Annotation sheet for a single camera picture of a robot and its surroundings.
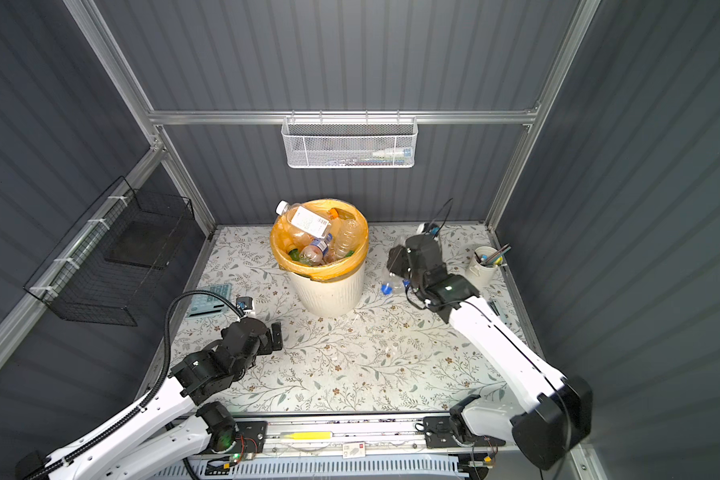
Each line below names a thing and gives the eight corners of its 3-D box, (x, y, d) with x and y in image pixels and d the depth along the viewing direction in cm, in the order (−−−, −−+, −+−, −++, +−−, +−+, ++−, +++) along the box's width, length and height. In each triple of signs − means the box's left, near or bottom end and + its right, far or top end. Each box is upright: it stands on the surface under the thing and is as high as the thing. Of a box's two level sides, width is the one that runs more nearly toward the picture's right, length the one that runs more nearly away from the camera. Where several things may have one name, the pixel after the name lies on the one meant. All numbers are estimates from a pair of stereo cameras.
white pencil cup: (466, 286, 105) (476, 265, 95) (465, 267, 111) (474, 245, 101) (488, 289, 104) (500, 268, 95) (485, 269, 110) (497, 247, 100)
